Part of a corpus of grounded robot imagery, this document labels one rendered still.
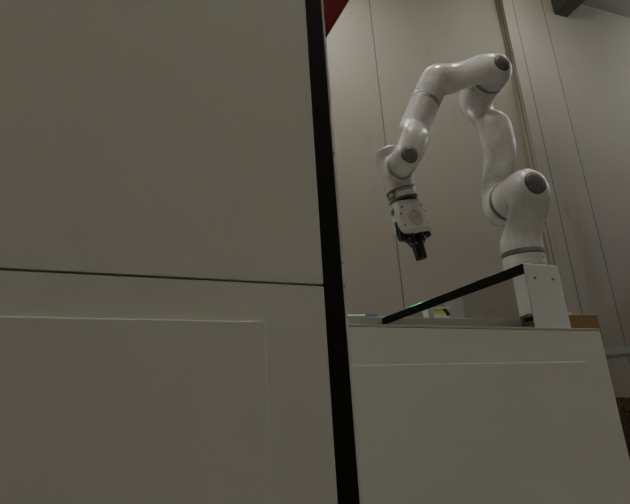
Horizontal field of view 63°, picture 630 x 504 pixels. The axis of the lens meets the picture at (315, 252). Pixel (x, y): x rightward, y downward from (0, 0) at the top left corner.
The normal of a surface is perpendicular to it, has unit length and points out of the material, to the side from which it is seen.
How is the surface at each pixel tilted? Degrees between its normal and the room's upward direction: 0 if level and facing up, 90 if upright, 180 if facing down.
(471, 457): 90
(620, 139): 90
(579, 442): 90
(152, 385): 90
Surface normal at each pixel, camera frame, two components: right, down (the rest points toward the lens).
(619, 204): 0.34, -0.31
